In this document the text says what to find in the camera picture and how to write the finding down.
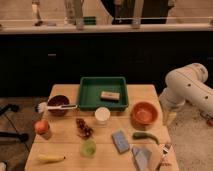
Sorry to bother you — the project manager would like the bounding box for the dark red dried chili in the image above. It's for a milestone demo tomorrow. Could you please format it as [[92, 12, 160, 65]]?
[[76, 118, 93, 139]]

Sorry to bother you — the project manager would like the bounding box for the green plastic tray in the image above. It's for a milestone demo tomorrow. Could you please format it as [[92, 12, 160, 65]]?
[[77, 77, 129, 111]]

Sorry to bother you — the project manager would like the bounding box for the red orange apple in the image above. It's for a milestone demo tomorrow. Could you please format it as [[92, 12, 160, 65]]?
[[34, 120, 49, 134]]

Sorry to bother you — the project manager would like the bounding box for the grey blue cloth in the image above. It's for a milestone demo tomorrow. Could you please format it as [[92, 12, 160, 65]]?
[[132, 146, 152, 171]]

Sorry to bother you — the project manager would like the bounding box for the green plastic cup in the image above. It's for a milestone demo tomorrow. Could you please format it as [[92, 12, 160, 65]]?
[[80, 139, 96, 157]]

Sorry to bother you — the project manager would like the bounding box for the blue sponge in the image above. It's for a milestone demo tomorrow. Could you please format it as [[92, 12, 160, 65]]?
[[111, 131, 130, 154]]

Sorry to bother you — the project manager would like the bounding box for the white dish brush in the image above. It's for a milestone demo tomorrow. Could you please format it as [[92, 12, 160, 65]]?
[[36, 102, 77, 113]]

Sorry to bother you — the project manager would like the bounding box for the black tripod stand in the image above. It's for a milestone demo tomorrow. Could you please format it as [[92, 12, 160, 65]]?
[[0, 104, 29, 143]]

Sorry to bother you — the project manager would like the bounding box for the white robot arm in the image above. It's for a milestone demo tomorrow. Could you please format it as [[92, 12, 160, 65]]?
[[159, 63, 213, 117]]

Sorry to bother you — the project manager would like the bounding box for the white plastic cup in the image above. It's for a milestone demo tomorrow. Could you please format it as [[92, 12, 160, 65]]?
[[95, 107, 111, 125]]

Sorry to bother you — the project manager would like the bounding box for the tan sponge block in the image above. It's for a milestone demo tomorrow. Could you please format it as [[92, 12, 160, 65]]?
[[100, 91, 120, 101]]

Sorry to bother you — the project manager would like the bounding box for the green chili pepper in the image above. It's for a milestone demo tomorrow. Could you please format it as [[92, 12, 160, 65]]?
[[132, 132, 159, 145]]

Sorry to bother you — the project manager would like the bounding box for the orange bowl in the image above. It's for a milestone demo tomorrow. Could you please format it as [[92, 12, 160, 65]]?
[[131, 101, 158, 125]]

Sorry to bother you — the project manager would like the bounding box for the dark red bowl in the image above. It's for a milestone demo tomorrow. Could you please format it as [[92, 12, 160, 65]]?
[[48, 95, 69, 116]]

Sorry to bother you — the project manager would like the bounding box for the yellow banana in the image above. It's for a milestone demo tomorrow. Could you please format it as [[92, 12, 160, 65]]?
[[38, 154, 66, 163]]

